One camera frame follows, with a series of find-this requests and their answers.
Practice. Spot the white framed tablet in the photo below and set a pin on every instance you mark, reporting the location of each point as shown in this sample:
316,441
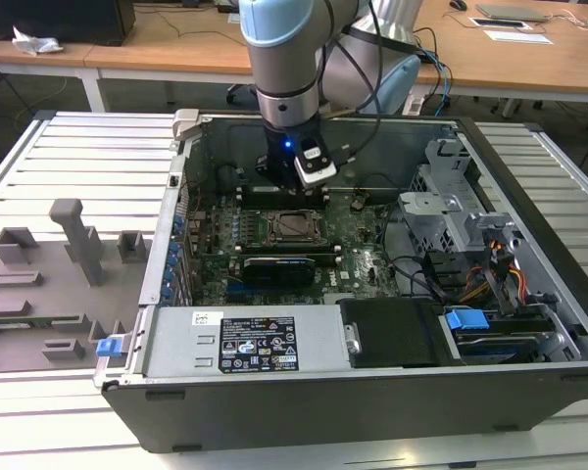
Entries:
497,23

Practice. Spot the grey parts rack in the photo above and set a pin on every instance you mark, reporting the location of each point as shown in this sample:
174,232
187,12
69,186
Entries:
78,294

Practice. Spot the black plastic shroud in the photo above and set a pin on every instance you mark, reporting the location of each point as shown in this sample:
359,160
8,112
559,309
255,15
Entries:
392,333

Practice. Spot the white blue paper sheet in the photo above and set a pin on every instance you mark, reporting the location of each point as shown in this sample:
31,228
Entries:
517,36

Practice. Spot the blue card retention clip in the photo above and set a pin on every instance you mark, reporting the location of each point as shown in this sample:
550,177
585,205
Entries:
175,249
168,281
166,294
171,267
180,226

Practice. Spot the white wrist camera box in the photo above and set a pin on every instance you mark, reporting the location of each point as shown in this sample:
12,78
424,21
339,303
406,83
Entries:
316,164

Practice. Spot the black open PC case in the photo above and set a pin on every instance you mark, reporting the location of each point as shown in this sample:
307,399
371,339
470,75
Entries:
323,416

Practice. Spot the black computer mouse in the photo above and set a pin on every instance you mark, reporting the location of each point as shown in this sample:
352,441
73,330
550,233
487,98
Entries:
458,5

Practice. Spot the silver square CPU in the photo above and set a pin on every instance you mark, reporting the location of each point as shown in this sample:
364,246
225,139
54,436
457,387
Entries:
291,224

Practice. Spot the wooden top office desk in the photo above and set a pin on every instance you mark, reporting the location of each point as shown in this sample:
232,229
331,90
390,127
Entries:
519,63
29,61
176,54

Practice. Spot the green RAM stick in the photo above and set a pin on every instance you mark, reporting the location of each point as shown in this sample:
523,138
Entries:
39,320

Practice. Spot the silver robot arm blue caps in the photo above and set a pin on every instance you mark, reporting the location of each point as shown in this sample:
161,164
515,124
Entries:
284,63

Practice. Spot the black power adapter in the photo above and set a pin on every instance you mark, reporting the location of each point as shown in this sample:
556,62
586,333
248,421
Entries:
228,9

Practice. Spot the grey laptop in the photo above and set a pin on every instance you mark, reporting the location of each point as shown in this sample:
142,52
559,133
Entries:
512,12

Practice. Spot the blue expansion slot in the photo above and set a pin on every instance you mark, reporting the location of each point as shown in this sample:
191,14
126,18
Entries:
240,293

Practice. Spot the white plastic block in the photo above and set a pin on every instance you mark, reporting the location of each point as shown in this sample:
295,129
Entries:
414,105

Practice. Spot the round coin cell battery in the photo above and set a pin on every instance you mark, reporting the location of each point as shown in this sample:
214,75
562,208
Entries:
357,202

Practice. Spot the black computer box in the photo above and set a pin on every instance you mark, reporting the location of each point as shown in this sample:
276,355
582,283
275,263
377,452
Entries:
54,19

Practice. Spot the crumpled white paper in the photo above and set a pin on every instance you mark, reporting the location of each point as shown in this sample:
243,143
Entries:
34,44

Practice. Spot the blue case latch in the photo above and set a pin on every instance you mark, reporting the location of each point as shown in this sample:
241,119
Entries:
107,347

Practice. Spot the black CPU socket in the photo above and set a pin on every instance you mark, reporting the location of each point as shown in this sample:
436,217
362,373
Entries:
323,238

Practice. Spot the black hard disk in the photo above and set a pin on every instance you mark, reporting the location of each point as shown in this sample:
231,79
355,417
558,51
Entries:
500,345

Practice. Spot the green motherboard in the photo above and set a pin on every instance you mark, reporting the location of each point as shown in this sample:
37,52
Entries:
357,264

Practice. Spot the black RAM slot white clips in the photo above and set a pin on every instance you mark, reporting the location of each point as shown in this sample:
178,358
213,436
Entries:
323,259
247,192
264,201
289,249

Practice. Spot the silver power supply with label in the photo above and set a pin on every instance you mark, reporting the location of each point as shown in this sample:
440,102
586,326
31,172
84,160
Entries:
176,343

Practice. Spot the black chair base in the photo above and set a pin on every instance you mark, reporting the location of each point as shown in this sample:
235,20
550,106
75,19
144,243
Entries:
237,93

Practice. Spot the blue disk carrier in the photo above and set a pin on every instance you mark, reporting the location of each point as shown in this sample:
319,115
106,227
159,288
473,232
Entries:
468,320

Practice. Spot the silver metal drive cage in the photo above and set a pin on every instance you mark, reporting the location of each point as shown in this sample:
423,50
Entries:
441,210

